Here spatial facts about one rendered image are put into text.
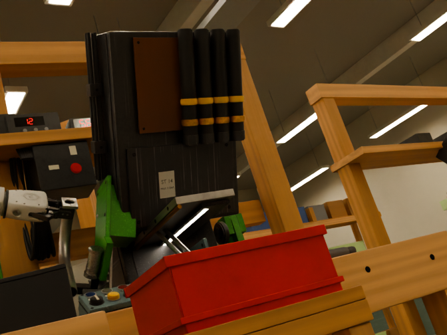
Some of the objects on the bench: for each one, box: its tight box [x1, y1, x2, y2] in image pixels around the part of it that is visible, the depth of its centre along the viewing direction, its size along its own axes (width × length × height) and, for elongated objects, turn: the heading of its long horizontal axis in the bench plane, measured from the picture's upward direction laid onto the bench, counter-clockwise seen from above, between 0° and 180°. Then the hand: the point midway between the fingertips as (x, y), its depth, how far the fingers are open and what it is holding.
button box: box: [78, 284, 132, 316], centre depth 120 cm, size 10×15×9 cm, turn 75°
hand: (65, 209), depth 156 cm, fingers closed on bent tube, 3 cm apart
